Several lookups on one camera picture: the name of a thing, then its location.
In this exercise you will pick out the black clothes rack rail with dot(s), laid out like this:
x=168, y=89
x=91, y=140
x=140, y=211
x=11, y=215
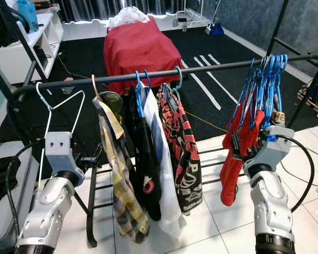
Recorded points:
x=217, y=67

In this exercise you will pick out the blue bag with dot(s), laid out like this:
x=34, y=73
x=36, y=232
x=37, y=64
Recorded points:
x=27, y=17

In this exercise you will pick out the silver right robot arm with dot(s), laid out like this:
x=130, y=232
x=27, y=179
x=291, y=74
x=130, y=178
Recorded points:
x=273, y=211

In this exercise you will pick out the white satin garment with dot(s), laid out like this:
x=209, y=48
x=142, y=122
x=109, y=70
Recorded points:
x=169, y=196

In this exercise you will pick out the white floor device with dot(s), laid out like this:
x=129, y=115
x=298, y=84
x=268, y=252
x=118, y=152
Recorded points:
x=183, y=20

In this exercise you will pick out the red black printed garment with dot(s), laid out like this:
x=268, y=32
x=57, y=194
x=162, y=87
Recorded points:
x=188, y=151

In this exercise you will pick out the red cloth covered box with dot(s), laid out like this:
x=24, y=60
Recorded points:
x=140, y=53

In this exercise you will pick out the grey padded seat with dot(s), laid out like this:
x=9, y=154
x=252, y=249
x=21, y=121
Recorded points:
x=0, y=233

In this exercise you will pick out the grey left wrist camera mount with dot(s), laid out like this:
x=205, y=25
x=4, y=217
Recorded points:
x=61, y=151

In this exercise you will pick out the blue floor tool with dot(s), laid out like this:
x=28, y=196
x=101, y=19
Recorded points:
x=216, y=27

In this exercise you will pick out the black clothes rack post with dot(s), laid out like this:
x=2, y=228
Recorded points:
x=278, y=26
x=21, y=45

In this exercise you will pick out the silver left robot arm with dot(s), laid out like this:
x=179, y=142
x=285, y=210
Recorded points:
x=50, y=211

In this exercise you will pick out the black bag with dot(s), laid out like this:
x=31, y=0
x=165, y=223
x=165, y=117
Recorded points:
x=2, y=26

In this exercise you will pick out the white shelf unit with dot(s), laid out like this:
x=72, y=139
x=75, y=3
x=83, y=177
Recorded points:
x=21, y=61

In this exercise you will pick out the teal green plastic hanger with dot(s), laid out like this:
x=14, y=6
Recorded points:
x=179, y=76

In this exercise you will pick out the black cloth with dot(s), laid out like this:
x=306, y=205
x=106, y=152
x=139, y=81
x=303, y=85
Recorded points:
x=2, y=180

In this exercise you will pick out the blue plastic hanger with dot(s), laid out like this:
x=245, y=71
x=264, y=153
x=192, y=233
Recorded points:
x=280, y=84
x=265, y=84
x=243, y=95
x=139, y=98

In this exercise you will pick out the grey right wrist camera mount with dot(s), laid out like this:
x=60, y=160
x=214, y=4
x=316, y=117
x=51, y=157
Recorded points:
x=273, y=148

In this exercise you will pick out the olive plaid garment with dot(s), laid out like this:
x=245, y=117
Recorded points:
x=122, y=185

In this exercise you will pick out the white crumpled plastic sheet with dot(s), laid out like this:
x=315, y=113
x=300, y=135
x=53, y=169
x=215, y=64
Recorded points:
x=127, y=17

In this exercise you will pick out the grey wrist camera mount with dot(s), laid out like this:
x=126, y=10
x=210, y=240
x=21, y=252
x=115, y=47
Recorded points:
x=273, y=148
x=61, y=151

